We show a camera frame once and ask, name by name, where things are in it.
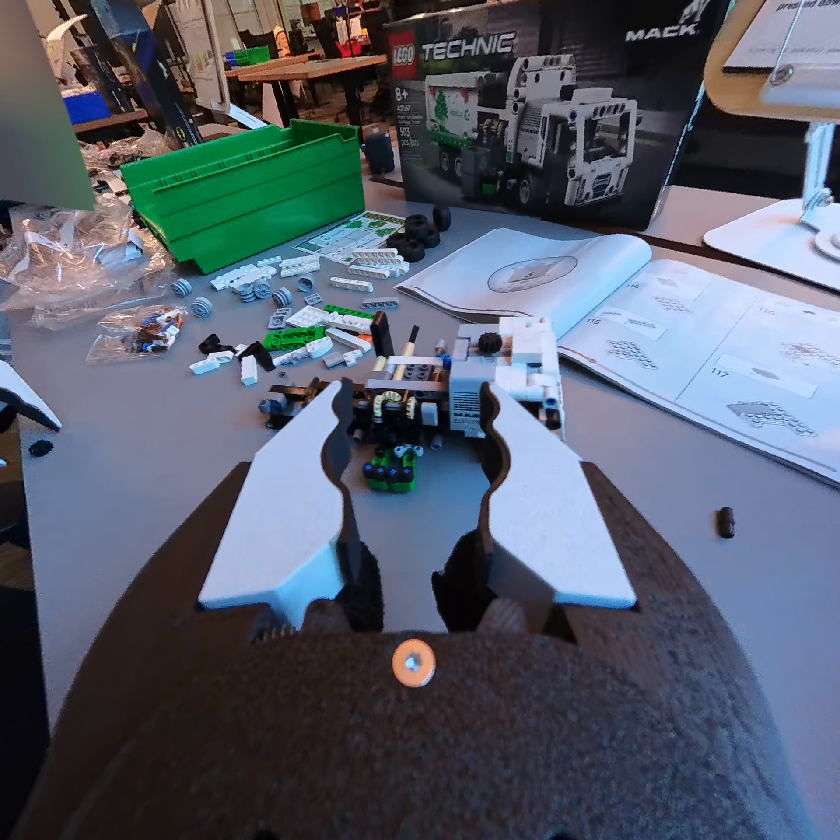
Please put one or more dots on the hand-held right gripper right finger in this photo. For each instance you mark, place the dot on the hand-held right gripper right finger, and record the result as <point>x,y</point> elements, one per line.
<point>551,518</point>

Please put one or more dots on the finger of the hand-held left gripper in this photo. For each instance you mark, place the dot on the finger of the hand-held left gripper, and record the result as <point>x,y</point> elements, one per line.
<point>29,400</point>

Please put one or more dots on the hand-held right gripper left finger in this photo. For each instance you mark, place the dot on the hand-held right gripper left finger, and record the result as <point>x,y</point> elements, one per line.
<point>282,512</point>

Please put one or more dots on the small clear bag of pieces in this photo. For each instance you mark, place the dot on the small clear bag of pieces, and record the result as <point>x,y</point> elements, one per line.
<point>138,334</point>

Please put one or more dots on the partly built lego truck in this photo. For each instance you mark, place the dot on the partly built lego truck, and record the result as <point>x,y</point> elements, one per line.
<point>472,384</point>

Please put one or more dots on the small black lego piece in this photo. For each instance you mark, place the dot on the small black lego piece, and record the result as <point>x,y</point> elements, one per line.
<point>40,449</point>

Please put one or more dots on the small green lego assembly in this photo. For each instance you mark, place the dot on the small green lego assembly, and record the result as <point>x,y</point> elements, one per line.
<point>390,476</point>

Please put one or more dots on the black lego pin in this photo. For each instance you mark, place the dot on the black lego pin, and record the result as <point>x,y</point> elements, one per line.
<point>725,523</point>

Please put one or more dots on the green curved lego panel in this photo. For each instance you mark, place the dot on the green curved lego panel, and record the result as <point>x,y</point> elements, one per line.
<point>295,338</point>

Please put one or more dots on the green flat lego plate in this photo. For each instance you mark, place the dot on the green flat lego plate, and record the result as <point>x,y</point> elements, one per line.
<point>348,312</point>

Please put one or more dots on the pile of loose lego pieces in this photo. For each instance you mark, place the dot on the pile of loose lego pieces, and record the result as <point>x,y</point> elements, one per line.
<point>351,284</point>

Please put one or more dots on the open lego instruction booklet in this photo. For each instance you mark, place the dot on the open lego instruction booklet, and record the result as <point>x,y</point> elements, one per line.
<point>590,275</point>

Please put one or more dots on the lego sticker sheet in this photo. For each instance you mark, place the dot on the lego sticker sheet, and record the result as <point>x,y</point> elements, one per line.
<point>341,233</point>

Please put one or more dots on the black lego tyre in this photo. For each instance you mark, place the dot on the black lego tyre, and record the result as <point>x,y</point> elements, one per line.
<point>442,218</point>
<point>411,251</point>
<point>397,240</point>
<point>432,239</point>
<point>418,227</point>

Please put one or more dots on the black lego set box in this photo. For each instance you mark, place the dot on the black lego set box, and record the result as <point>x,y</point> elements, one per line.
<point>656,98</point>

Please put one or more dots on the pile of clear plastic bags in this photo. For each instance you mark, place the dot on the pile of clear plastic bags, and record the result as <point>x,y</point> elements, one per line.
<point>65,262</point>

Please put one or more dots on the group of grey wheel hubs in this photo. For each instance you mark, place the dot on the group of grey wheel hubs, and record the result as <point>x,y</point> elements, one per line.
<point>202,307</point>

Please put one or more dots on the green plastic bin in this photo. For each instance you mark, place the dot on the green plastic bin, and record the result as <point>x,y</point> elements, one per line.
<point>249,203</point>

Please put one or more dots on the blue storage crate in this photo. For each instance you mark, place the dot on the blue storage crate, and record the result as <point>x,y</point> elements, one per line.
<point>86,107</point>

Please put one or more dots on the white desk stand with board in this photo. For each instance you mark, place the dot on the white desk stand with board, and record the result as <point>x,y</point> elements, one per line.
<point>754,236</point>

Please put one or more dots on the dark tall cardboard box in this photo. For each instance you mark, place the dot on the dark tall cardboard box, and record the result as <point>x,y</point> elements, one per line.
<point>151,72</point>

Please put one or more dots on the black cylindrical container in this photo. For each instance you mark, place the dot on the black cylindrical container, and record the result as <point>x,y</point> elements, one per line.
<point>379,149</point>

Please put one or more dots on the green storage crate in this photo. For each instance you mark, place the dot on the green storage crate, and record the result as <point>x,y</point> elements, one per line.
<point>249,56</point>

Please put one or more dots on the wooden office table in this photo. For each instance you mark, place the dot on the wooden office table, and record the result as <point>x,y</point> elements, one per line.
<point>308,69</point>

